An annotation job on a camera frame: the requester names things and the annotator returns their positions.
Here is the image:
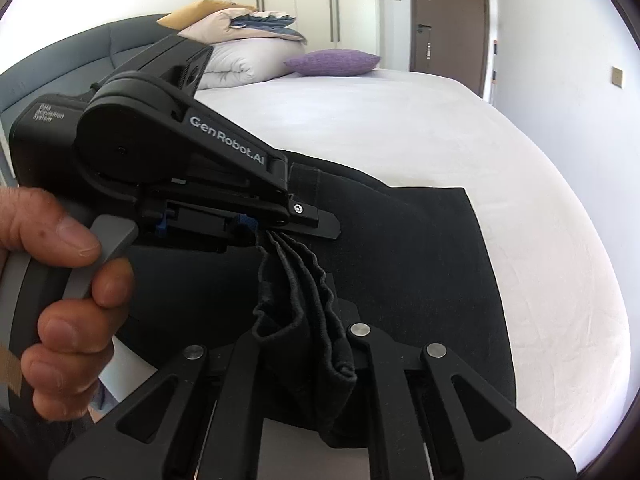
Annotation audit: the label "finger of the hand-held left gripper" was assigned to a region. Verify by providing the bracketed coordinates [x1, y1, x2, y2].
[286, 195, 342, 240]
[155, 205, 261, 254]

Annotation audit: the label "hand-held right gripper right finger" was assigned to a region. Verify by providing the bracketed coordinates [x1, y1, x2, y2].
[345, 322, 578, 480]

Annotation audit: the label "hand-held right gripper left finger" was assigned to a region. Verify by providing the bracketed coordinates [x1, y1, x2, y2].
[47, 332, 271, 480]

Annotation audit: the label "black pants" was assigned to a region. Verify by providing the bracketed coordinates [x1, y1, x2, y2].
[105, 157, 517, 451]

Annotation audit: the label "person's left hand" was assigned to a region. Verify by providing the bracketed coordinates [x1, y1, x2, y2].
[0, 186, 136, 422]

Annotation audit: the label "grey padded headboard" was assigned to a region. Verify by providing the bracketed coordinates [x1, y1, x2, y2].
[0, 14, 173, 121]

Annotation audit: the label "folded beige duvet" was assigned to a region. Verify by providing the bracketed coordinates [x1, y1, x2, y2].
[177, 8, 307, 88]

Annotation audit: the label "yellow pillow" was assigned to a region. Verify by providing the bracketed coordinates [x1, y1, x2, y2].
[157, 0, 258, 31]

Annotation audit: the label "purple pillow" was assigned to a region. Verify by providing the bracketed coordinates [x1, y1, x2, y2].
[284, 49, 381, 77]

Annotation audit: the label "folded blue cloth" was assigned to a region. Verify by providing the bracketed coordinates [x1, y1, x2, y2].
[227, 12, 307, 43]

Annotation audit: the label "white bed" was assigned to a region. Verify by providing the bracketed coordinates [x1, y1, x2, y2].
[0, 67, 628, 480]

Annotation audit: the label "brown door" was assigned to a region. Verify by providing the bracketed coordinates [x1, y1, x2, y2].
[409, 0, 490, 98]

